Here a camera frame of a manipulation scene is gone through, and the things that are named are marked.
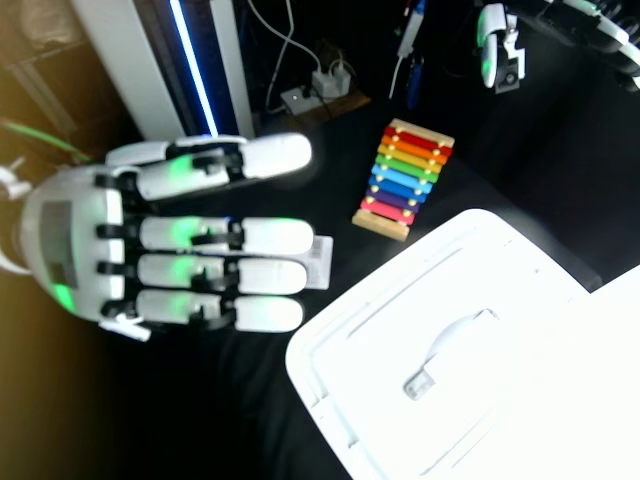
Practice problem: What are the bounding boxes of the black table cloth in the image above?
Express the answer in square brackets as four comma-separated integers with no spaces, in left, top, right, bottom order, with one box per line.
[94,94,640,480]

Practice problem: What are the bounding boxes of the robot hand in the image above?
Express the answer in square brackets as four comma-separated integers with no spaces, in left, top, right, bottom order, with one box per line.
[19,132,316,344]
[474,0,640,95]

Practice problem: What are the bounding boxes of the white hanging cable adapter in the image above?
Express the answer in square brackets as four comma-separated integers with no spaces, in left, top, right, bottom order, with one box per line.
[388,0,427,101]

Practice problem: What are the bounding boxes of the brown wooden board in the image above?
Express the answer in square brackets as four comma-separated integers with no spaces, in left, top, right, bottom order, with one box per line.
[287,92,372,132]

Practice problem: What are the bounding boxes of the white column with blue light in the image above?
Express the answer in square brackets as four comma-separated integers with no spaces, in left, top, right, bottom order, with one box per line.
[69,0,256,141]

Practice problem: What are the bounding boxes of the white cable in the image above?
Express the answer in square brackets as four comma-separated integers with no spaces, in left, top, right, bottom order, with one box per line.
[247,0,325,71]
[264,0,296,114]

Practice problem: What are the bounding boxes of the white power strip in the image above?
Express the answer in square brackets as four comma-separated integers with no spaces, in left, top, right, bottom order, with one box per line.
[279,85,324,114]

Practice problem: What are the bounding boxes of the rainbow toy xylophone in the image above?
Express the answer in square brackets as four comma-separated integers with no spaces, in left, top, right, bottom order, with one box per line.
[351,118,456,243]

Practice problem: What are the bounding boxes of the green cable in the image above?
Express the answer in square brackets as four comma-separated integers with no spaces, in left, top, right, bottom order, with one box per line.
[0,119,94,164]

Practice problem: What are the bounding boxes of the white plug adapter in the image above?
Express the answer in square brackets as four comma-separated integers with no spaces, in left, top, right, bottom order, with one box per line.
[312,58,354,99]

